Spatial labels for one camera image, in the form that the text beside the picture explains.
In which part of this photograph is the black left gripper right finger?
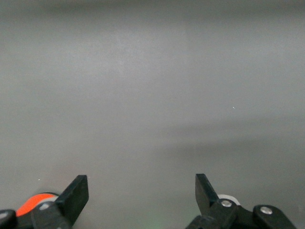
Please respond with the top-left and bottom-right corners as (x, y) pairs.
(185, 173), (297, 229)

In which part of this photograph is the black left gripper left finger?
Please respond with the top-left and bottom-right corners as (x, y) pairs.
(0, 175), (89, 229)

